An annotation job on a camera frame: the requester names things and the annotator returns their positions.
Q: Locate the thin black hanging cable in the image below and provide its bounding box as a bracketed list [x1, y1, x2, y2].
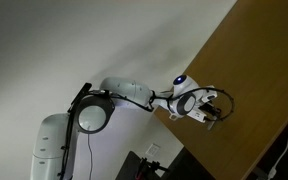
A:
[86, 124, 94, 180]

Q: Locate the black panel object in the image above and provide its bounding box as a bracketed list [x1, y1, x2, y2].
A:
[115, 150, 142, 180]

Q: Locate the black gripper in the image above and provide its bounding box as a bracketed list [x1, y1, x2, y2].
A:
[200, 101, 223, 122]

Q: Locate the black clamp with red handle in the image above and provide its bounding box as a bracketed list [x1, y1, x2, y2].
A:
[136, 157, 170, 180]

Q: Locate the white wall outlet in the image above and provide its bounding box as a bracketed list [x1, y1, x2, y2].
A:
[145, 143, 161, 157]

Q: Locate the black arm cable harness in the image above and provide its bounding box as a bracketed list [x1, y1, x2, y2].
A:
[58, 82, 236, 180]

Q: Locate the white power cable with plug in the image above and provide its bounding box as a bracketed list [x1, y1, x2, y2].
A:
[267, 108, 288, 178]

